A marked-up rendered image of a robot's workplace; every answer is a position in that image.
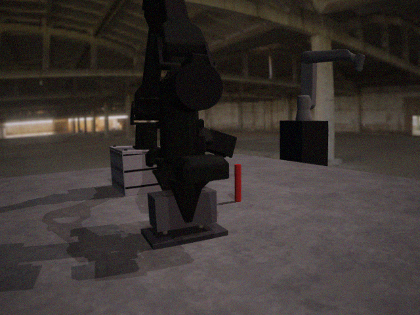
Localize red peg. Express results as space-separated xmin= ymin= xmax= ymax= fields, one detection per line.
xmin=234 ymin=164 xmax=242 ymax=202

